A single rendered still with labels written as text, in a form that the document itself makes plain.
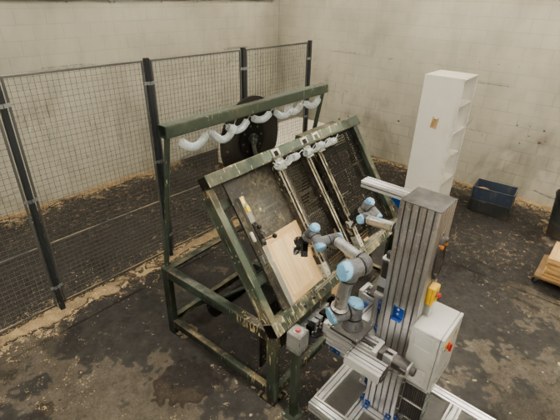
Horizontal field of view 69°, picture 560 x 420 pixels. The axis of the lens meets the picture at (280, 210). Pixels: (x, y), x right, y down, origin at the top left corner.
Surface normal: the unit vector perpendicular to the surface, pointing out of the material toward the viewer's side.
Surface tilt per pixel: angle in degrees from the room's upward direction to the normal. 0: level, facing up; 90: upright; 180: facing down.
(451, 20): 90
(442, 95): 90
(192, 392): 0
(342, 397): 0
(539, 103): 90
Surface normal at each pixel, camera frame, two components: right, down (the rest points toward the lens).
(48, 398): 0.02, -0.88
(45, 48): 0.76, 0.33
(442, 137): -0.66, 0.34
